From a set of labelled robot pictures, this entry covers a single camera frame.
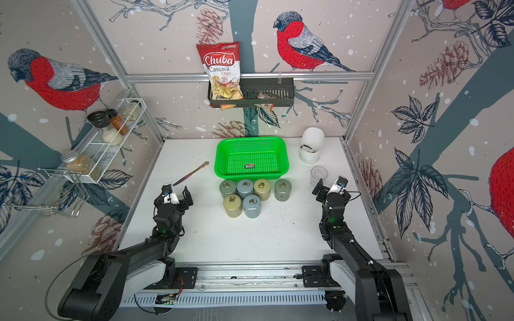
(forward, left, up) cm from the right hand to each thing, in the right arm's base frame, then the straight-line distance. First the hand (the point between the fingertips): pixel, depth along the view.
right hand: (330, 181), depth 85 cm
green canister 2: (-1, +20, -6) cm, 21 cm away
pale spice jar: (+19, +87, +22) cm, 92 cm away
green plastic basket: (+23, +37, -13) cm, 45 cm away
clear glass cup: (+11, +2, -10) cm, 16 cm away
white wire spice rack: (-6, +85, +22) cm, 88 cm away
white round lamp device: (+27, +4, -4) cm, 28 cm away
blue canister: (-1, +38, -5) cm, 38 cm away
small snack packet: (+33, +30, +21) cm, 50 cm away
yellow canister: (-1, +30, -5) cm, 30 cm away
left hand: (-4, +66, 0) cm, 67 cm away
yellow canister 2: (-10, +43, -6) cm, 44 cm away
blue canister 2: (-10, +34, -5) cm, 36 cm away
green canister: (-2, +46, -5) cm, 46 cm away
